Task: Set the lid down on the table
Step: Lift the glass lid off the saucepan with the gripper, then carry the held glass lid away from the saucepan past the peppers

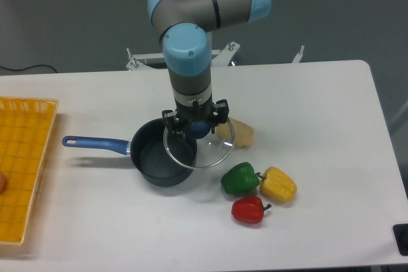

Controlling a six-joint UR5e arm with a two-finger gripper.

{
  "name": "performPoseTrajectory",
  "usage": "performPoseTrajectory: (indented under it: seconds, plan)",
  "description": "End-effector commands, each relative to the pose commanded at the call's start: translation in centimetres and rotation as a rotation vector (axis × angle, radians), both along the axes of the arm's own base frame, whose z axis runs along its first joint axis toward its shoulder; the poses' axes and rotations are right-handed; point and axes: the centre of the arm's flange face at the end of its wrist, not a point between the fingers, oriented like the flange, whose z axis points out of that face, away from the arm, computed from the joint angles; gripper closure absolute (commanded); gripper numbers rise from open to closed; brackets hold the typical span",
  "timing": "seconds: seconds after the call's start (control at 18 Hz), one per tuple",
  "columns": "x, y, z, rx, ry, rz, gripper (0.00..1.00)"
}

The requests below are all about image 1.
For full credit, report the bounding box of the yellow woven basket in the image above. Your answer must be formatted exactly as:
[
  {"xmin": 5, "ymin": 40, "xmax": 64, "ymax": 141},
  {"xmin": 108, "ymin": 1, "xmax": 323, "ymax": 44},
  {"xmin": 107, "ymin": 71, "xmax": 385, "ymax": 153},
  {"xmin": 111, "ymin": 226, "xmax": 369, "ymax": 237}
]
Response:
[{"xmin": 1, "ymin": 96, "xmax": 59, "ymax": 245}]

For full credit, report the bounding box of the glass lid blue knob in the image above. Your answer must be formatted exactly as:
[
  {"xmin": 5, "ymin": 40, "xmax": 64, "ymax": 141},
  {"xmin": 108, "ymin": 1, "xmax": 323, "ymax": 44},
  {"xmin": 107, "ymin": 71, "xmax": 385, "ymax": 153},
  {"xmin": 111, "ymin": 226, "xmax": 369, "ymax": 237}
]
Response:
[{"xmin": 163, "ymin": 118, "xmax": 235, "ymax": 170}]

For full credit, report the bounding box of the yellow bell pepper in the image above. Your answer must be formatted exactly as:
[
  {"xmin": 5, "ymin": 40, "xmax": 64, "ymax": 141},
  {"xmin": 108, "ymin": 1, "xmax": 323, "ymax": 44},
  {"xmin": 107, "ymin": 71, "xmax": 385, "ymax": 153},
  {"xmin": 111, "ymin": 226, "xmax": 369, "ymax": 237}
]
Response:
[{"xmin": 257, "ymin": 167, "xmax": 297, "ymax": 203}]

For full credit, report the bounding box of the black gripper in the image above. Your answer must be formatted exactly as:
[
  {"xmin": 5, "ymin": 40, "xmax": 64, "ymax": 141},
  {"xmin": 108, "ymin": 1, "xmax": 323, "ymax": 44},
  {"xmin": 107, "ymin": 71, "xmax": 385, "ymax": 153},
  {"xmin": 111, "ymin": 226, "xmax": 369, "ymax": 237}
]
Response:
[{"xmin": 162, "ymin": 93, "xmax": 229, "ymax": 139}]

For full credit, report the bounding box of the green bell pepper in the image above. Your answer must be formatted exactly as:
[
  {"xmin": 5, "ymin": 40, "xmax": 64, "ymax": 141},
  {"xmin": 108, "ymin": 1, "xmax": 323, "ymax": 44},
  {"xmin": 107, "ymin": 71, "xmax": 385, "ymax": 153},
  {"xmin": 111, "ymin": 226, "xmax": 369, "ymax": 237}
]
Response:
[{"xmin": 221, "ymin": 162, "xmax": 259, "ymax": 194}]

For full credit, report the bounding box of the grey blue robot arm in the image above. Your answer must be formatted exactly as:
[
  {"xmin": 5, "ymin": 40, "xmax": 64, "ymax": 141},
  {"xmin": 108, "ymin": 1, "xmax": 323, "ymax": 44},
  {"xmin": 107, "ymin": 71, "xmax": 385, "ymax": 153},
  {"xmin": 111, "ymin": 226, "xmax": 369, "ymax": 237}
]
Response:
[{"xmin": 147, "ymin": 0, "xmax": 272, "ymax": 139}]

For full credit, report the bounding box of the beige bread loaf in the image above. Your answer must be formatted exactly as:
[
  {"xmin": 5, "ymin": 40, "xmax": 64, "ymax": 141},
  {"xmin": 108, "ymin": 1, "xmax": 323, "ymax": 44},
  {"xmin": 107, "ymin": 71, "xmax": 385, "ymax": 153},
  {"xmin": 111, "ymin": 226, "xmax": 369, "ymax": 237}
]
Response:
[{"xmin": 215, "ymin": 117, "xmax": 255, "ymax": 148}]

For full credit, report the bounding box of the dark saucepan blue handle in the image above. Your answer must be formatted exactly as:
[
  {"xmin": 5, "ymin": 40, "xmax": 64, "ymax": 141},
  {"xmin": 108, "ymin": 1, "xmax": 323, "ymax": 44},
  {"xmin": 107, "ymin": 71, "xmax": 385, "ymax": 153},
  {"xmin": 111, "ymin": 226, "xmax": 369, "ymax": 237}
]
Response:
[{"xmin": 62, "ymin": 118, "xmax": 197, "ymax": 187}]

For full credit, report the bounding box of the black cable on floor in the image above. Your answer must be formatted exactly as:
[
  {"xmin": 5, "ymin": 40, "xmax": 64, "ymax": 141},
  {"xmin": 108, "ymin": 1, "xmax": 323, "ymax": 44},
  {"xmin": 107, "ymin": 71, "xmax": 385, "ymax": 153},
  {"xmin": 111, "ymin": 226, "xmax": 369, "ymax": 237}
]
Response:
[{"xmin": 0, "ymin": 64, "xmax": 58, "ymax": 73}]

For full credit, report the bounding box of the red bell pepper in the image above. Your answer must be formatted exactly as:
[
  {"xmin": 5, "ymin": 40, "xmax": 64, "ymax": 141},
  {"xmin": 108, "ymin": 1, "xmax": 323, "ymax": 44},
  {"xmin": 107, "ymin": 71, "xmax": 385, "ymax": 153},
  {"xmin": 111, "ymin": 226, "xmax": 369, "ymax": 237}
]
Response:
[{"xmin": 231, "ymin": 196, "xmax": 272, "ymax": 225}]

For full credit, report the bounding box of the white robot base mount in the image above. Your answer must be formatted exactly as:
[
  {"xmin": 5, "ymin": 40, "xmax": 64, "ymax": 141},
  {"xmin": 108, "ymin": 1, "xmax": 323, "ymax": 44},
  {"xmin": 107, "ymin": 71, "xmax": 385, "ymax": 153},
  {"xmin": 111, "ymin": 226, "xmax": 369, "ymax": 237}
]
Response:
[{"xmin": 124, "ymin": 41, "xmax": 305, "ymax": 71}]

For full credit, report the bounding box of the black device at table edge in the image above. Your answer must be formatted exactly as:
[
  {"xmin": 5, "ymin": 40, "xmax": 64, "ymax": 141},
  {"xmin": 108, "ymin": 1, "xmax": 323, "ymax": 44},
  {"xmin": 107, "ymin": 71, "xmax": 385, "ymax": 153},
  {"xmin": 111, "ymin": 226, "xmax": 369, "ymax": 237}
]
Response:
[{"xmin": 393, "ymin": 224, "xmax": 408, "ymax": 256}]

